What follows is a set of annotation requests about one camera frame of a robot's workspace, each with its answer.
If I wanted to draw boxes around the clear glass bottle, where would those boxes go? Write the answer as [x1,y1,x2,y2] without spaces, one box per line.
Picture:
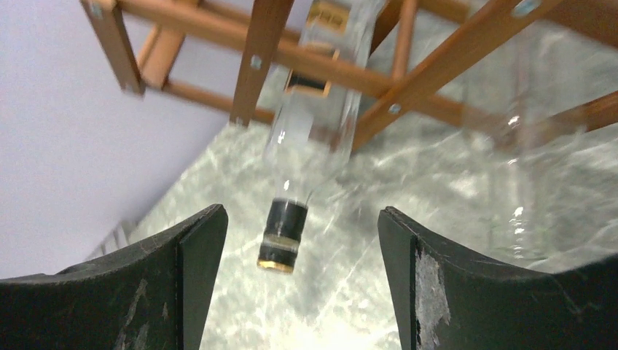
[463,21,617,266]

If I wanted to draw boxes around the brown wooden wine rack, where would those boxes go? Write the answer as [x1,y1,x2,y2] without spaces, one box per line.
[82,1,617,148]

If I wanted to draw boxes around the clear bottle black gold label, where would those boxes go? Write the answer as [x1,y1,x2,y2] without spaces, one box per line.
[257,1,385,274]

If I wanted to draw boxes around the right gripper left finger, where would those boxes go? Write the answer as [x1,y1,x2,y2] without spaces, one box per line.
[1,204,228,349]

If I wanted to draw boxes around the aluminium rail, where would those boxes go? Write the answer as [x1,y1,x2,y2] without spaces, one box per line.
[85,220,137,261]

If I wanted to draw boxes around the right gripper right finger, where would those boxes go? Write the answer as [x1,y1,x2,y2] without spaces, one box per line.
[378,206,617,349]

